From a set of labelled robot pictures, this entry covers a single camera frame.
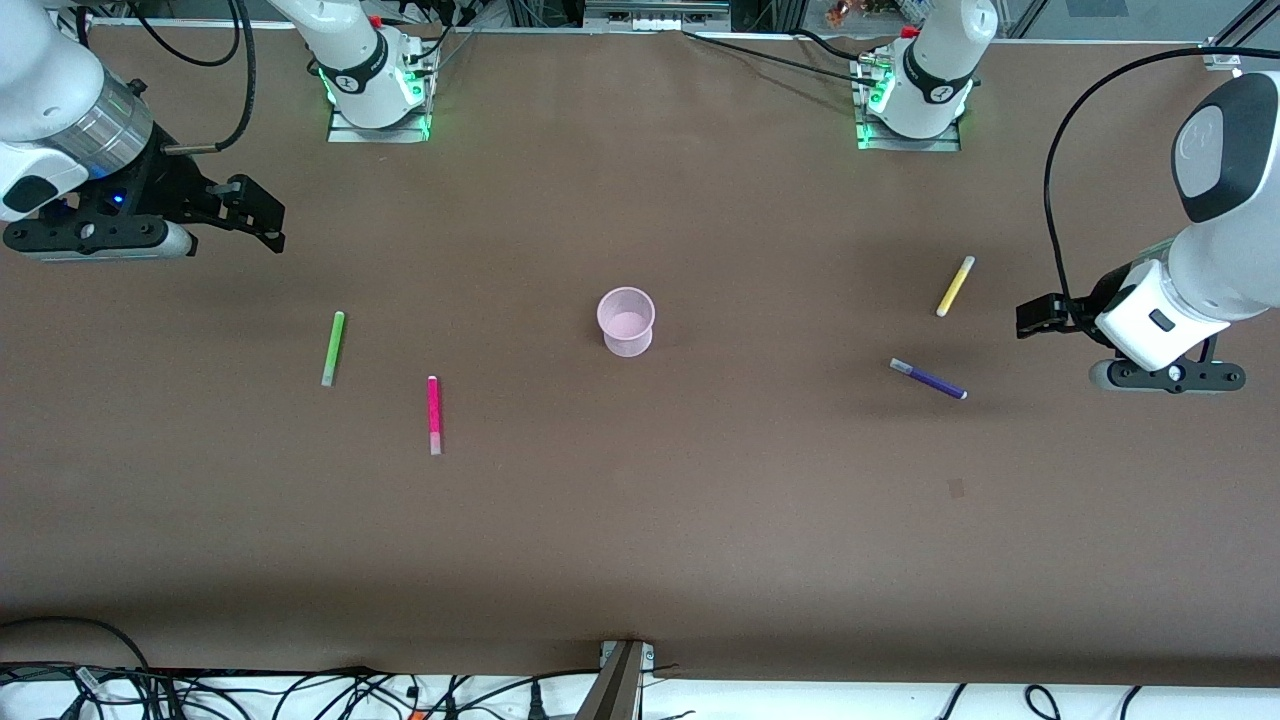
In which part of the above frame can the purple marker pen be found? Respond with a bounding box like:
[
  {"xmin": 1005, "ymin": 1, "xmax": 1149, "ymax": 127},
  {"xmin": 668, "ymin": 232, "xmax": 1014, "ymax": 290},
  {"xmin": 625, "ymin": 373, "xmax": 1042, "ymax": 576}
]
[{"xmin": 888, "ymin": 357, "xmax": 970, "ymax": 402}]

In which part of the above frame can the pink mesh pen holder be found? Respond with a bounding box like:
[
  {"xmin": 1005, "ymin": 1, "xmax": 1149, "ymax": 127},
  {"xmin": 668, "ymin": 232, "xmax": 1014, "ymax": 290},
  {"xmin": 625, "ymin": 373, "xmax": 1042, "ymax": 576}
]
[{"xmin": 596, "ymin": 286, "xmax": 658, "ymax": 359}]

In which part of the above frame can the yellow highlighter pen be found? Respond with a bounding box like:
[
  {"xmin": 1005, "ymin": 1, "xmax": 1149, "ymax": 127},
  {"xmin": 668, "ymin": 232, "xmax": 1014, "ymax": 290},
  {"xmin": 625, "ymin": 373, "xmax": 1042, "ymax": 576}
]
[{"xmin": 934, "ymin": 255, "xmax": 977, "ymax": 319}]

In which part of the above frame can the green highlighter pen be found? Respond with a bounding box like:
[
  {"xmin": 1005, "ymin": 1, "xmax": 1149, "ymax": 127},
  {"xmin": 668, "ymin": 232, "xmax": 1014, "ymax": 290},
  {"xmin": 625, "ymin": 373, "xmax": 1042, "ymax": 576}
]
[{"xmin": 320, "ymin": 310, "xmax": 346, "ymax": 389}]

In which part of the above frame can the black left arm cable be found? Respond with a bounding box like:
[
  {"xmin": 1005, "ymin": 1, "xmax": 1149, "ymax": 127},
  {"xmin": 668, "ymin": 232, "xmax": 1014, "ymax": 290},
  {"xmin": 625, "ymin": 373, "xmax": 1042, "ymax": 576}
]
[{"xmin": 1043, "ymin": 44, "xmax": 1280, "ymax": 303}]

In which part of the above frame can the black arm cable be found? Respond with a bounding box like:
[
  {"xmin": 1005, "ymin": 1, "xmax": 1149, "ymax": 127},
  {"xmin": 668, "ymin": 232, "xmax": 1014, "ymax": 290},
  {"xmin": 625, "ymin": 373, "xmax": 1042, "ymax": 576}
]
[
  {"xmin": 1043, "ymin": 44, "xmax": 1280, "ymax": 303},
  {"xmin": 125, "ymin": 0, "xmax": 259, "ymax": 157}
]

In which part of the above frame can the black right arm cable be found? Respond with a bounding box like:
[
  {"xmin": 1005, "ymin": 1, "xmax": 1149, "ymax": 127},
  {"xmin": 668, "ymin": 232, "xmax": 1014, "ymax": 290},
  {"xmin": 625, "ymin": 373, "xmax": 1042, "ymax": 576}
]
[{"xmin": 125, "ymin": 0, "xmax": 259, "ymax": 157}]

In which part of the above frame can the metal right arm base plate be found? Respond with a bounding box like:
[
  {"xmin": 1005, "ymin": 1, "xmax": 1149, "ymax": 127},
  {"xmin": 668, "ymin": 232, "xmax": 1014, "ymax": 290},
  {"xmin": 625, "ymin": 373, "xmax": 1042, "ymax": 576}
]
[{"xmin": 326, "ymin": 60, "xmax": 433, "ymax": 144}]

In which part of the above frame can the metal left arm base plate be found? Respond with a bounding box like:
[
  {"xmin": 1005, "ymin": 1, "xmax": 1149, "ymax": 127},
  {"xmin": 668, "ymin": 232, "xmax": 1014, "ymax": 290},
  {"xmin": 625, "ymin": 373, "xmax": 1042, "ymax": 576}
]
[{"xmin": 852, "ymin": 52, "xmax": 963, "ymax": 154}]

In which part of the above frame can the black base power cable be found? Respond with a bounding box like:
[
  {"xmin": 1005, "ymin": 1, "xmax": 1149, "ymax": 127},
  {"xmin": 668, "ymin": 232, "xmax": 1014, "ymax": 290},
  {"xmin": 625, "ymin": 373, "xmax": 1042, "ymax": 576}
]
[{"xmin": 683, "ymin": 28, "xmax": 886, "ymax": 89}]

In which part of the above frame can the black looped floor cable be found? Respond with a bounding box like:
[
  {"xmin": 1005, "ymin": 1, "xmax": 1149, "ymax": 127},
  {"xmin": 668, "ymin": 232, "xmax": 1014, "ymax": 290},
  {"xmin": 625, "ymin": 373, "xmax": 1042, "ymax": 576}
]
[{"xmin": 0, "ymin": 616, "xmax": 153, "ymax": 693}]

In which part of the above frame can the aluminium frame rail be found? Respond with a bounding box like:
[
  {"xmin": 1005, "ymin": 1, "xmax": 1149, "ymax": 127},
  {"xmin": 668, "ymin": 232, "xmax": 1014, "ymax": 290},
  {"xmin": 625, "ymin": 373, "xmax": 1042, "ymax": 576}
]
[{"xmin": 583, "ymin": 0, "xmax": 733, "ymax": 33}]

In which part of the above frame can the black tangled cable bundle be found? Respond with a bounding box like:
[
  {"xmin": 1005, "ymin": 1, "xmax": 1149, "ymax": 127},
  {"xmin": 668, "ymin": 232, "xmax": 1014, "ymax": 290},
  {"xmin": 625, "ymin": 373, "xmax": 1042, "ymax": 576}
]
[{"xmin": 0, "ymin": 660, "xmax": 603, "ymax": 720}]

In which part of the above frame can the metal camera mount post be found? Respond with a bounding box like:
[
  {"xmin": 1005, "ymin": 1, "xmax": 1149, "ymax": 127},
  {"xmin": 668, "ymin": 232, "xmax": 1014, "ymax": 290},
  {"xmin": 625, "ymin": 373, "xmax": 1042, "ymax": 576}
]
[{"xmin": 574, "ymin": 640, "xmax": 658, "ymax": 720}]

